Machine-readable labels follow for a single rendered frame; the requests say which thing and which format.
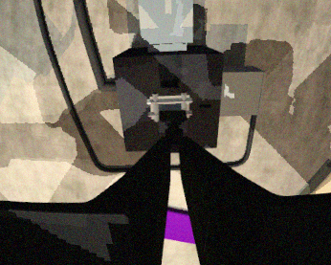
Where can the tan flat rectangular slab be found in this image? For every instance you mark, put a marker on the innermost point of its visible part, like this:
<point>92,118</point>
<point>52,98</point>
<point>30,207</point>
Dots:
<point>321,183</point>

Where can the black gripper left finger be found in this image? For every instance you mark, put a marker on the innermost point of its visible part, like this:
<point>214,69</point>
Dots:
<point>123,225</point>

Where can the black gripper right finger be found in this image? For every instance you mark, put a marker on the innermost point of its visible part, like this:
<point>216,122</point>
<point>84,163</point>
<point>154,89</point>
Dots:
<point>235,221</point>

